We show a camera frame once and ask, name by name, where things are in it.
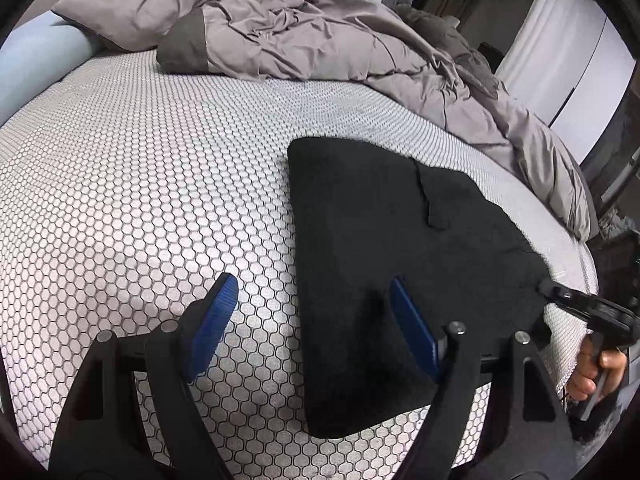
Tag white wardrobe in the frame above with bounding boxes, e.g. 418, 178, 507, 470
494, 0, 637, 163

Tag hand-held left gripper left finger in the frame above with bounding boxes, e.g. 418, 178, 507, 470
47, 272, 241, 480

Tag hexagon patterned white mattress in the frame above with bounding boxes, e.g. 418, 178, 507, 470
0, 49, 600, 480

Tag grey crumpled duvet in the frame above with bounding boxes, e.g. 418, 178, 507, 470
51, 0, 600, 242

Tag person's right hand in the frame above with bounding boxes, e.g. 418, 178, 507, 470
569, 347, 629, 402

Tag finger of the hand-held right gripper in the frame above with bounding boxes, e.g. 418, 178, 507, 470
537, 279, 591, 313

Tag black pants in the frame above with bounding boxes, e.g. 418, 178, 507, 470
288, 136, 553, 438

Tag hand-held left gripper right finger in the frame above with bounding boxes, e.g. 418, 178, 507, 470
389, 275, 582, 480

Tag light blue pillow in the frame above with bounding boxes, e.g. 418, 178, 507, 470
0, 14, 97, 126

